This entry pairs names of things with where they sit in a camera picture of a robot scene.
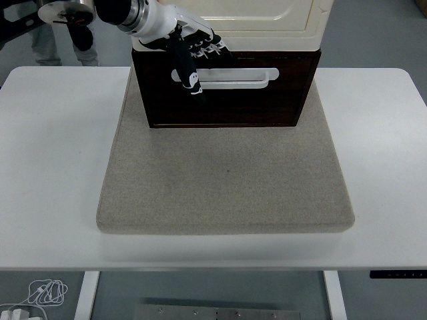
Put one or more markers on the beige cardboard box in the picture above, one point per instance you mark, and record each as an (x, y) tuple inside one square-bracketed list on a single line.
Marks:
[(423, 6)]

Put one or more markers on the cream plastic cabinet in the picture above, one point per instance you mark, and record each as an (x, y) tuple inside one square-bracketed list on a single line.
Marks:
[(283, 38)]

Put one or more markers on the dark wooden drawer casing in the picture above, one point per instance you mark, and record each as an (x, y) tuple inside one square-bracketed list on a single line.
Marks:
[(137, 66)]

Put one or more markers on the person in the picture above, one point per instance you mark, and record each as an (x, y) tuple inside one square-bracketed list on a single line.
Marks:
[(45, 46)]

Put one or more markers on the white charger adapter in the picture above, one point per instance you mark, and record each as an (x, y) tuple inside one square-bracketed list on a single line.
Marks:
[(15, 315)]

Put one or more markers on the white table leg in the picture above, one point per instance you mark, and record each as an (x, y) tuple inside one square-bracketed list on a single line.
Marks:
[(335, 296), (86, 296)]

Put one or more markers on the dark wooden drawer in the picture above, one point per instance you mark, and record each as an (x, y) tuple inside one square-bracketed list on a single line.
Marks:
[(250, 106)]

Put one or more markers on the beige fabric mat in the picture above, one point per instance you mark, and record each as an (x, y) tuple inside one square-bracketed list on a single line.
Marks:
[(227, 176)]

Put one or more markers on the black table control panel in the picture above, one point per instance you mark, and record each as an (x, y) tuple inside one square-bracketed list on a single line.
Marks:
[(397, 275)]

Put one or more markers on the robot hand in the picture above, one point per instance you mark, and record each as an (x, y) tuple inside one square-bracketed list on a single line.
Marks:
[(160, 23)]

